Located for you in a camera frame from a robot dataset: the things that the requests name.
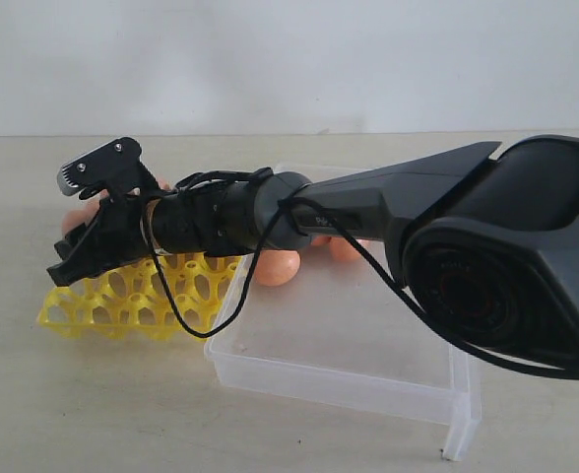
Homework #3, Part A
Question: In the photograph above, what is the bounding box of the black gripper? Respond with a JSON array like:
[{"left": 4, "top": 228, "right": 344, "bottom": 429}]
[{"left": 46, "top": 186, "right": 157, "bottom": 287}]

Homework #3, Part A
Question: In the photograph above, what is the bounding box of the clear plastic container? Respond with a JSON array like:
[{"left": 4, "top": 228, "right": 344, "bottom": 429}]
[{"left": 205, "top": 246, "right": 482, "bottom": 461}]

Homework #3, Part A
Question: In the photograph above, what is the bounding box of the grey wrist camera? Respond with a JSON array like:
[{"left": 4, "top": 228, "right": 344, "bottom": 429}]
[{"left": 56, "top": 137, "right": 142, "bottom": 196}]

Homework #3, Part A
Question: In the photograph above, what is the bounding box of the yellow plastic egg tray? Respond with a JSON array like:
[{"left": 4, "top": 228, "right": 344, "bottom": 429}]
[{"left": 36, "top": 253, "right": 240, "bottom": 341}]

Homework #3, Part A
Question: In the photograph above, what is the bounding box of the brown egg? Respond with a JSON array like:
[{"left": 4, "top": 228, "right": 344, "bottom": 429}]
[
  {"left": 254, "top": 250, "right": 301, "bottom": 287},
  {"left": 329, "top": 237, "right": 361, "bottom": 262},
  {"left": 61, "top": 208, "right": 97, "bottom": 236},
  {"left": 312, "top": 236, "right": 332, "bottom": 246},
  {"left": 158, "top": 178, "right": 172, "bottom": 191},
  {"left": 79, "top": 189, "right": 100, "bottom": 201}
]

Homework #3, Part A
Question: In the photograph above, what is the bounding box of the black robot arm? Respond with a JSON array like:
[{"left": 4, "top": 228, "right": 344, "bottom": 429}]
[{"left": 48, "top": 135, "right": 579, "bottom": 380}]

